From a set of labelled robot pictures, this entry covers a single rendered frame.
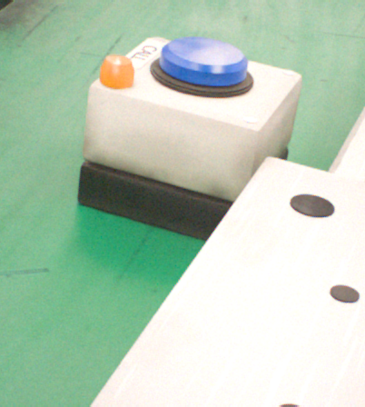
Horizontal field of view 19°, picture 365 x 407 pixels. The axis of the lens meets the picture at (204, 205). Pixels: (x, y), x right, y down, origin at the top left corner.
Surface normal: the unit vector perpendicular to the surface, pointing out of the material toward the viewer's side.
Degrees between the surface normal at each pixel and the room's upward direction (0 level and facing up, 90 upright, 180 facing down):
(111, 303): 0
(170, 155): 90
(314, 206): 0
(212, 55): 3
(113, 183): 90
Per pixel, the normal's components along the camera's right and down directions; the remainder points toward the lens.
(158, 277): 0.14, -0.87
